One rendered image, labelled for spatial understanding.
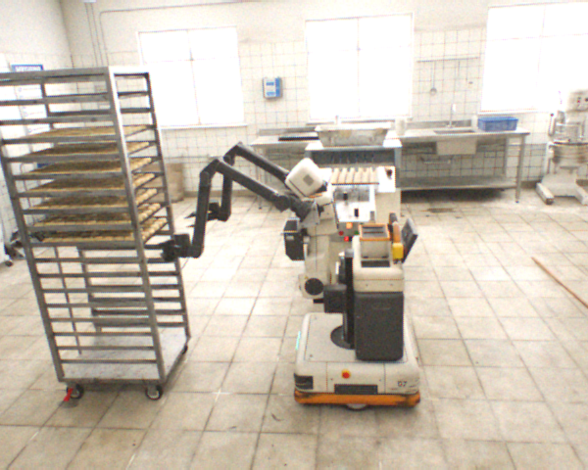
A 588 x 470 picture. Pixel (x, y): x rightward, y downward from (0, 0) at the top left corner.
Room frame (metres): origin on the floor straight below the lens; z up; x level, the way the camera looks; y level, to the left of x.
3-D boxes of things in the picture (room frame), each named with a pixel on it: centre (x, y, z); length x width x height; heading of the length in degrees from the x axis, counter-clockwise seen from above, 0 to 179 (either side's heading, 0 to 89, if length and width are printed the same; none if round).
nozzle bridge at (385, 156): (3.69, -0.48, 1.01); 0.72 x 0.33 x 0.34; 80
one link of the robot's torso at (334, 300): (2.33, -0.12, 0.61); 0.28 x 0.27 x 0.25; 173
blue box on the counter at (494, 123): (6.04, -2.60, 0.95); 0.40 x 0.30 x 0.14; 86
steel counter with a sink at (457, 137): (6.22, -1.20, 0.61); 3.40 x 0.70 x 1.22; 83
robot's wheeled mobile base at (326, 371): (2.37, -0.30, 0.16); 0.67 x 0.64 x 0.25; 83
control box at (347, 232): (2.83, -0.33, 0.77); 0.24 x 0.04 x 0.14; 80
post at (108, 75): (2.28, 0.81, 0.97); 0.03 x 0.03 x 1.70; 83
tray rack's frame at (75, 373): (2.54, 1.09, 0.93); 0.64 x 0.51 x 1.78; 83
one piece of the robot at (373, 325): (2.36, -0.39, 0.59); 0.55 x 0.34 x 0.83; 173
